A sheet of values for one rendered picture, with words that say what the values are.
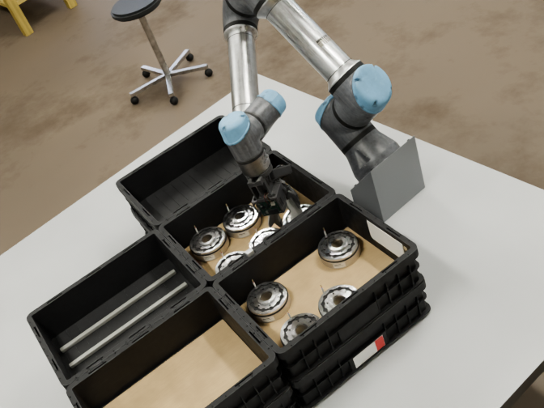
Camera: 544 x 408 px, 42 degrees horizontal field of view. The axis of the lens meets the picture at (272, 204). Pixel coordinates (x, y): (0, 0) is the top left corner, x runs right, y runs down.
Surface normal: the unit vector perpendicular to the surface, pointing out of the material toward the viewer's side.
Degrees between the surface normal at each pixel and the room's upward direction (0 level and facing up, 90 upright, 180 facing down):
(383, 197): 90
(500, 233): 0
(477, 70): 0
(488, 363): 0
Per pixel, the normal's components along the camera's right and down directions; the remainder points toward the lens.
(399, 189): 0.61, 0.37
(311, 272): -0.29, -0.72
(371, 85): 0.42, -0.27
